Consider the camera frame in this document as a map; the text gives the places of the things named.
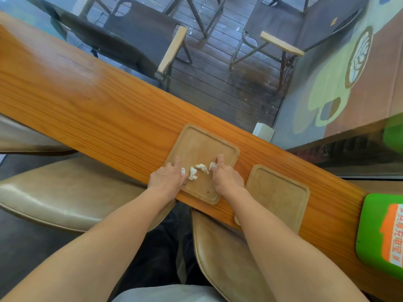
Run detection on person's left hand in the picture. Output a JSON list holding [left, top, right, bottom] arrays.
[[147, 156, 189, 202]]

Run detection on person's right hand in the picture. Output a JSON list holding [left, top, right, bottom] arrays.
[[210, 154, 246, 198]]

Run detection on wooden tray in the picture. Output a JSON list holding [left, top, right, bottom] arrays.
[[163, 123, 241, 206], [233, 164, 311, 235]]

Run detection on person's right forearm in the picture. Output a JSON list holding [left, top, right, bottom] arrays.
[[224, 186, 369, 302]]

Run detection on person's left forearm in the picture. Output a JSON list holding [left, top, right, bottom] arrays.
[[0, 187, 178, 302]]

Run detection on person's black trousers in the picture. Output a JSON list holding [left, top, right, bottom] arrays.
[[119, 204, 208, 288]]

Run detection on person's light grey shirt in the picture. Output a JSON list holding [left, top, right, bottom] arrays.
[[112, 284, 227, 302]]

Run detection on small white box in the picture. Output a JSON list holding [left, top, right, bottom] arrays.
[[251, 122, 275, 143]]

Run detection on beige leather stool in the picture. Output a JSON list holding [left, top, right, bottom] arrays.
[[191, 210, 277, 302], [0, 153, 177, 234], [0, 113, 79, 155]]

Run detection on green power bank kiosk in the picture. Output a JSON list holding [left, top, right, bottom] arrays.
[[356, 193, 403, 282]]

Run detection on dark folding chair wooden armrests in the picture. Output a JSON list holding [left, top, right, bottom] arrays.
[[24, 0, 193, 91], [230, 0, 372, 89]]

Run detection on dark outdoor folding table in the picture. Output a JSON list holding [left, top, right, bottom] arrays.
[[163, 0, 226, 39]]

